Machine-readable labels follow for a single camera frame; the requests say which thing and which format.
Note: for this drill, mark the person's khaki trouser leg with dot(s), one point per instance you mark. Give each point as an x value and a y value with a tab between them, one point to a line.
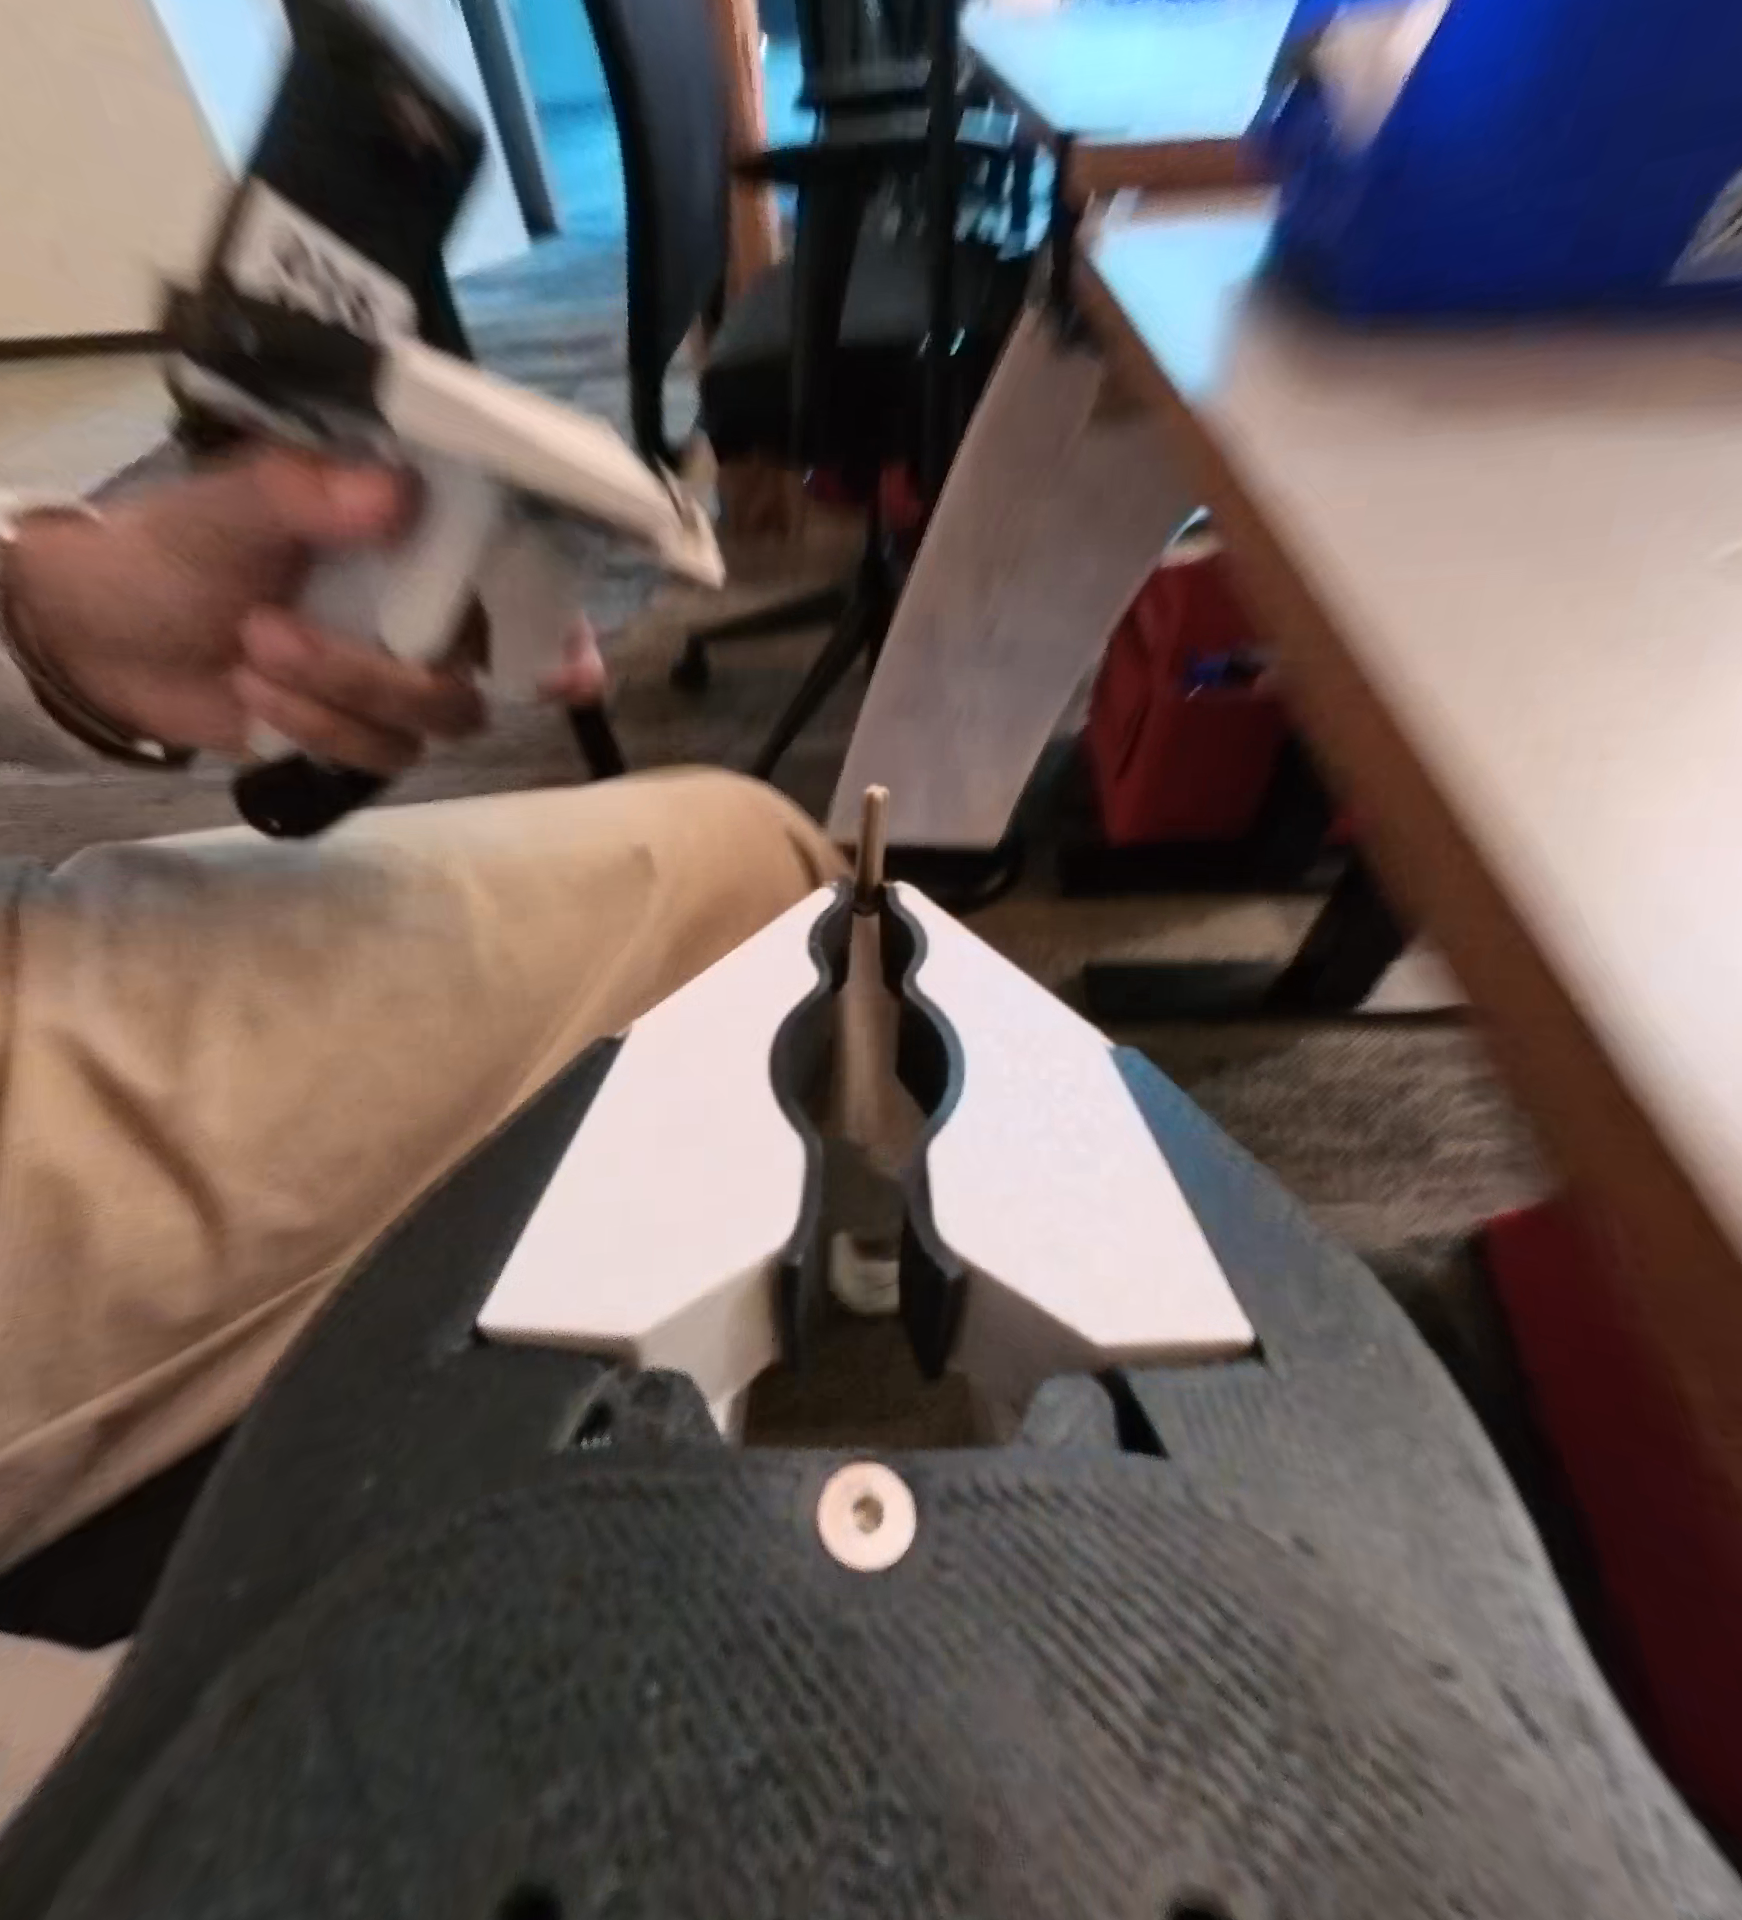
333	1050

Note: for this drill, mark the thin tan rod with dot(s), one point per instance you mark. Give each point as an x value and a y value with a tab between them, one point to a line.
872	841

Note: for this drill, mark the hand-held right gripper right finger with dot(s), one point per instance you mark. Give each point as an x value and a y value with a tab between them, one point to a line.
1096	1200

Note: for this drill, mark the blue plastic bin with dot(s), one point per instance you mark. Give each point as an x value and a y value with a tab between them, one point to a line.
1546	135

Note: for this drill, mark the black tripod stand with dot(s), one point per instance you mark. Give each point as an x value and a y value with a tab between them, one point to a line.
872	631

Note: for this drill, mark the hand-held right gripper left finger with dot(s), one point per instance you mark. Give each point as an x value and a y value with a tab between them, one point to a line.
632	1200

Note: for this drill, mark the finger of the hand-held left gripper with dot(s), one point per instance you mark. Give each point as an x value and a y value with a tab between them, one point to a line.
540	449

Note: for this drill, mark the black office chair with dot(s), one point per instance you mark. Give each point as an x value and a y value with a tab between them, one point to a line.
812	330

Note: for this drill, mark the red bag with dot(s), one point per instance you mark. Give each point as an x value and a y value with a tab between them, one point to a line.
1187	704

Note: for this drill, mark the white paper sheet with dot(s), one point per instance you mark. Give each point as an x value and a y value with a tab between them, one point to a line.
1006	600

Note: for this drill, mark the person's left hand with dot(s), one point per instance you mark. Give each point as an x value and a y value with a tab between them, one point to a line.
198	614

